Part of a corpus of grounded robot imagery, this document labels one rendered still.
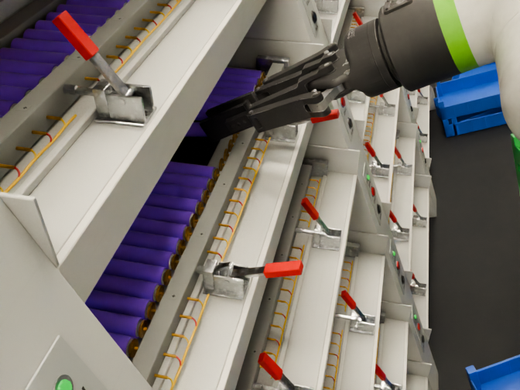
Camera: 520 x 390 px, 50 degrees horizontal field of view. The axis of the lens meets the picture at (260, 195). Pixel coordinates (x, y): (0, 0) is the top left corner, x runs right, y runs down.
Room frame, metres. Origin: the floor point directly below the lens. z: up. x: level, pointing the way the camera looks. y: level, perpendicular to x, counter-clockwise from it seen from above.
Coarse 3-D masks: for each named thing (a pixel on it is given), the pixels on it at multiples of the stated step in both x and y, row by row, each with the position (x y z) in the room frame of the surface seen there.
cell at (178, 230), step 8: (136, 224) 0.51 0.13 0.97; (144, 224) 0.51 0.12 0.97; (152, 224) 0.51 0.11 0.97; (160, 224) 0.50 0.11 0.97; (168, 224) 0.50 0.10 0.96; (176, 224) 0.50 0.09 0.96; (184, 224) 0.50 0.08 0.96; (144, 232) 0.51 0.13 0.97; (152, 232) 0.50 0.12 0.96; (160, 232) 0.50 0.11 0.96; (168, 232) 0.49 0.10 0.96; (176, 232) 0.49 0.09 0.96; (184, 232) 0.49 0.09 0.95; (184, 240) 0.49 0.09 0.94
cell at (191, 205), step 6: (150, 198) 0.55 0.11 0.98; (156, 198) 0.55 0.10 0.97; (162, 198) 0.55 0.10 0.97; (168, 198) 0.54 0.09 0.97; (174, 198) 0.54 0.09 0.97; (180, 198) 0.54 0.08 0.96; (186, 198) 0.54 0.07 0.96; (144, 204) 0.55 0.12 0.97; (150, 204) 0.55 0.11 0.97; (156, 204) 0.54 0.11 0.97; (162, 204) 0.54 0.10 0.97; (168, 204) 0.54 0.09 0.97; (174, 204) 0.54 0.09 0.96; (180, 204) 0.53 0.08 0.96; (186, 204) 0.53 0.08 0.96; (192, 204) 0.53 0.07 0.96; (186, 210) 0.53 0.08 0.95; (192, 210) 0.52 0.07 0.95
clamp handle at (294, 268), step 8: (232, 264) 0.42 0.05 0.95; (272, 264) 0.40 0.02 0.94; (280, 264) 0.40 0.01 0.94; (288, 264) 0.39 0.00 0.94; (296, 264) 0.39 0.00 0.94; (232, 272) 0.42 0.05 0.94; (240, 272) 0.41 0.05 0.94; (248, 272) 0.41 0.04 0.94; (256, 272) 0.40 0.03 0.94; (264, 272) 0.40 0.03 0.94; (272, 272) 0.39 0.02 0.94; (280, 272) 0.39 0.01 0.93; (288, 272) 0.39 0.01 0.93; (296, 272) 0.38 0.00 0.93
